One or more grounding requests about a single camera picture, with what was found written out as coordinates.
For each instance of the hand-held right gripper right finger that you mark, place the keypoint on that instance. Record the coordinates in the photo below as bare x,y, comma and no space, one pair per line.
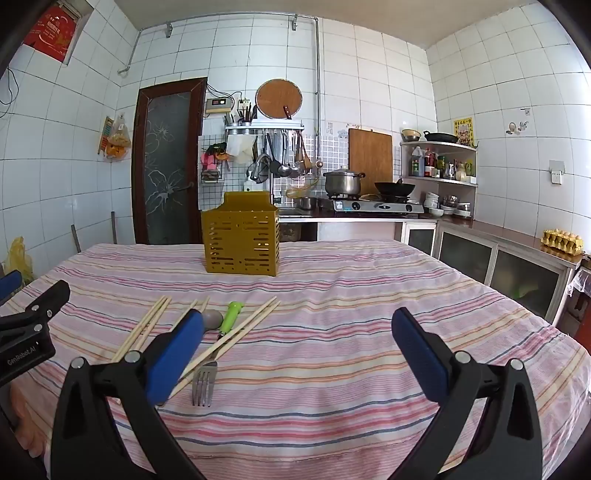
420,355

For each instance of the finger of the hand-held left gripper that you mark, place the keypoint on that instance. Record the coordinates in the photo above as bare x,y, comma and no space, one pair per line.
10,285
44,302

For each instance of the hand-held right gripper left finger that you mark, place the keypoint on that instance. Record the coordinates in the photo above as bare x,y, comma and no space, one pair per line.
178,355

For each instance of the metal spoon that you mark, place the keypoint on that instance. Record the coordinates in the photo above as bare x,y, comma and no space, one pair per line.
212,319

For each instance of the green plastic cup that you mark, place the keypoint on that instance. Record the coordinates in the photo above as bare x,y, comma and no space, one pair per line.
233,314

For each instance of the yellow plastic utensil holder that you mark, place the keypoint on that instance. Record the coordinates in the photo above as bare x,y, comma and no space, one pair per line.
240,240

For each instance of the row of hanging kitchen utensils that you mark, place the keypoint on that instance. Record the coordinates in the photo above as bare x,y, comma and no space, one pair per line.
288,157

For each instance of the yellow plastic bag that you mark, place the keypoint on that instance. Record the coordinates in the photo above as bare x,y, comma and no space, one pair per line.
18,258

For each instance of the wooden stick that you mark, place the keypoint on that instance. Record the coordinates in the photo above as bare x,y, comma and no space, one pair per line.
113,228
75,237

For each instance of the pink striped tablecloth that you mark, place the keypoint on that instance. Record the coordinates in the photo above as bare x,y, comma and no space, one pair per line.
323,346

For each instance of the kitchen cabinet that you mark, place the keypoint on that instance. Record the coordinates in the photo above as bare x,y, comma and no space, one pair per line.
508,267

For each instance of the stack of dishes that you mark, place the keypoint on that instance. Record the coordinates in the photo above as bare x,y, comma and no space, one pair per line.
434,202

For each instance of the gas stove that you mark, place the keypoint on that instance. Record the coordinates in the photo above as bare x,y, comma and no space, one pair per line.
374,206

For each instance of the black wok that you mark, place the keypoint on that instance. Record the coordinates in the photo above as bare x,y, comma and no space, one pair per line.
394,188

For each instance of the white corner shelf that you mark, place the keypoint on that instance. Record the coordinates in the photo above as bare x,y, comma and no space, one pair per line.
443,182

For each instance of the orange mesh bag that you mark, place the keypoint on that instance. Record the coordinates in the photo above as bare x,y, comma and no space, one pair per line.
117,138

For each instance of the yellow egg carton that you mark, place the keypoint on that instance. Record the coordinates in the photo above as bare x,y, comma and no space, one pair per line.
561,241

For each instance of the steel sink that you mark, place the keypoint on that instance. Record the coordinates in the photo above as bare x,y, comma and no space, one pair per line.
293,212

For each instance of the white soap bottle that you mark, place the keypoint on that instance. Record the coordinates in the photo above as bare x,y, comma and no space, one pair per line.
249,183

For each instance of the dark wooden glass door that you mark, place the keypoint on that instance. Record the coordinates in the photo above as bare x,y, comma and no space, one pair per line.
168,161

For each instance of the steel pot with lid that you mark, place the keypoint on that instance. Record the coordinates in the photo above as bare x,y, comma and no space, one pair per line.
342,183

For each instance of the small steel pot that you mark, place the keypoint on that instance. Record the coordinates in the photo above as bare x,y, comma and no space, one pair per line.
307,203

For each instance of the row of condiment bottles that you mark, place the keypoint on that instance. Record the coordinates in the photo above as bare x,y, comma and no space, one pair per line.
431,164

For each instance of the rectangular wooden cutting board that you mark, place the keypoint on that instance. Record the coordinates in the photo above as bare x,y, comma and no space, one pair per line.
369,154

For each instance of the black pan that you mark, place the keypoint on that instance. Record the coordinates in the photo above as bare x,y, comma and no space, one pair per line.
441,136

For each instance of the metal bowl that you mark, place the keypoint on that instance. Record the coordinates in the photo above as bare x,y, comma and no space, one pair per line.
410,134

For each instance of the white controller box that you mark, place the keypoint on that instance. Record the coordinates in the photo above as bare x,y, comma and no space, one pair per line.
218,105

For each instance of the round wooden cutting board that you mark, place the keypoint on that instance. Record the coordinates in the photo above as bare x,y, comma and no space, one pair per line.
278,98

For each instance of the colourful wall hanging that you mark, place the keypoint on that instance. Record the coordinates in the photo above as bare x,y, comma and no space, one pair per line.
105,136

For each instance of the yellow wall poster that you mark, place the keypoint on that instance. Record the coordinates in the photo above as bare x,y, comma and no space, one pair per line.
463,131

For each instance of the white wall socket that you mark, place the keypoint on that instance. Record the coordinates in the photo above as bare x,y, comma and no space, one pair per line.
557,170

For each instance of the wall mounted utensil rack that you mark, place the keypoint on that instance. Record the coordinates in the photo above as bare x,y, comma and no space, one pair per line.
263,125

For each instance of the wall hook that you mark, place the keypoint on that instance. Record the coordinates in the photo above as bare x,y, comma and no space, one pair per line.
517,127

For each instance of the red wall calendar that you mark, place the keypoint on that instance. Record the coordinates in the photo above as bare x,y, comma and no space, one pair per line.
51,30

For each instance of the metal wall pipe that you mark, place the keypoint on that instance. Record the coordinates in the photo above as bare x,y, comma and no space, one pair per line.
318,78

